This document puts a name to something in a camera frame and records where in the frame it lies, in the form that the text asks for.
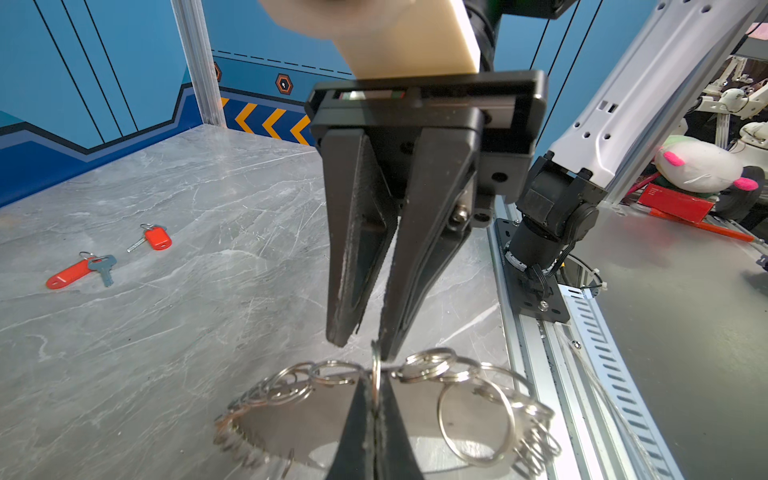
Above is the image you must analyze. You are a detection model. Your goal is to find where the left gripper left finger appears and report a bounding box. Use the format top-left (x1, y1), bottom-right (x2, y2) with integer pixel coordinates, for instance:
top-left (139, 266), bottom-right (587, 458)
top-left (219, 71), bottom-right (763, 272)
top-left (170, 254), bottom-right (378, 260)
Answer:
top-left (325, 379), bottom-right (375, 480)

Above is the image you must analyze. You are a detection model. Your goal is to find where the right corner aluminium post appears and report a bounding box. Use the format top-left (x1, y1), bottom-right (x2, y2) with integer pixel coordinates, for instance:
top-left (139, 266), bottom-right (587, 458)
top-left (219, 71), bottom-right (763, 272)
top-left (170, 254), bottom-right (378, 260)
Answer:
top-left (171, 0), bottom-right (227, 128)

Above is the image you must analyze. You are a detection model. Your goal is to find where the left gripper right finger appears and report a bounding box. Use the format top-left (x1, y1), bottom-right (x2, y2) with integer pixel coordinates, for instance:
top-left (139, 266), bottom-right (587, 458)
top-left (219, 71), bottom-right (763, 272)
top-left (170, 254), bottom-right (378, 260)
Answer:
top-left (375, 378), bottom-right (423, 480)

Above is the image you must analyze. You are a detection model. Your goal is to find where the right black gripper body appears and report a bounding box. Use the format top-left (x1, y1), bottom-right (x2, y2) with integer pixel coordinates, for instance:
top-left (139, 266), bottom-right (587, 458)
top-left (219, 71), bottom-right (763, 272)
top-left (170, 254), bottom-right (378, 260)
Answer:
top-left (305, 70), bottom-right (548, 228)

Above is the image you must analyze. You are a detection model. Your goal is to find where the white pink plush toy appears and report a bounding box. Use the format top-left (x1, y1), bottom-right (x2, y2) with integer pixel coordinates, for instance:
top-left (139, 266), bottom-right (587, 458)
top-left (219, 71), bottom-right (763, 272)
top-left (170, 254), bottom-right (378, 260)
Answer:
top-left (653, 135), bottom-right (767, 220)

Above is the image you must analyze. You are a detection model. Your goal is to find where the red tag with grey key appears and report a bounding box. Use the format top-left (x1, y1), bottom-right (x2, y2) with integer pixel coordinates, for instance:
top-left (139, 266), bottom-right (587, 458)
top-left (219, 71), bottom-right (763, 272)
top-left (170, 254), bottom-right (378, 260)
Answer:
top-left (46, 252), bottom-right (117, 290)

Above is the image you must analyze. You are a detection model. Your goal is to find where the red flat box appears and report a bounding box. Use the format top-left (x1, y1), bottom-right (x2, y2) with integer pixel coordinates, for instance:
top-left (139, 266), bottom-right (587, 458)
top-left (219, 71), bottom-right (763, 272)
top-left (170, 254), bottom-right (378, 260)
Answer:
top-left (638, 183), bottom-right (714, 223)

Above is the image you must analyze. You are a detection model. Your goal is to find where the clear cable on rail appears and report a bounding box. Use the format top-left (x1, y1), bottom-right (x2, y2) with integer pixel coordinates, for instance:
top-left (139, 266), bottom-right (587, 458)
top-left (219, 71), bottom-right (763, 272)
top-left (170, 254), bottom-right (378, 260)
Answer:
top-left (557, 329), bottom-right (661, 480)

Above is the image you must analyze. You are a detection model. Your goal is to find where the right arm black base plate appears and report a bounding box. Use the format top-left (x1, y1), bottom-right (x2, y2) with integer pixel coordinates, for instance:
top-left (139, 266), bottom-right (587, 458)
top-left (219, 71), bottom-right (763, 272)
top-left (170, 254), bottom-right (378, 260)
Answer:
top-left (493, 219), bottom-right (570, 323)

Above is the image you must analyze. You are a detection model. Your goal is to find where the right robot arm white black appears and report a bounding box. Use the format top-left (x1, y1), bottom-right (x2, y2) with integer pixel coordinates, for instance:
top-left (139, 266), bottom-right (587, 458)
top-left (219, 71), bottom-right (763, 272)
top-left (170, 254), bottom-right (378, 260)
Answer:
top-left (305, 1), bottom-right (767, 360)

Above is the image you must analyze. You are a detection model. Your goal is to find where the aluminium front rail frame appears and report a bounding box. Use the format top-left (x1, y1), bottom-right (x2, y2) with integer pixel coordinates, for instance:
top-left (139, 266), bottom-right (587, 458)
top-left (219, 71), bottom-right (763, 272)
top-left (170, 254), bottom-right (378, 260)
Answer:
top-left (488, 231), bottom-right (682, 479)

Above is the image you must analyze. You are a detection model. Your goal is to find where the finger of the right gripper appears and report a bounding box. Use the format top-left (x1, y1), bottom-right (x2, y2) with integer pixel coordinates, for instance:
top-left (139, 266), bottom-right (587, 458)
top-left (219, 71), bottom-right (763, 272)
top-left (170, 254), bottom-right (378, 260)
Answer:
top-left (320, 129), bottom-right (397, 347)
top-left (379, 110), bottom-right (484, 361)

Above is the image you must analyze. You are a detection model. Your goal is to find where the red head silver key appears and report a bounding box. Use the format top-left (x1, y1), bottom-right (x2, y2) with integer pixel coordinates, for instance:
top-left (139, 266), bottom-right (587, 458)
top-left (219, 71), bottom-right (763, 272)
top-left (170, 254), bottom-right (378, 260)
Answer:
top-left (126, 223), bottom-right (173, 253)

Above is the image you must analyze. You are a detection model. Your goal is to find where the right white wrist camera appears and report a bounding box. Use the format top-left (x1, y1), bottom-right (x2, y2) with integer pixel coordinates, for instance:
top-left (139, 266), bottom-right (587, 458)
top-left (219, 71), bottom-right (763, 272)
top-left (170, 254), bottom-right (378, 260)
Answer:
top-left (261, 0), bottom-right (481, 79)

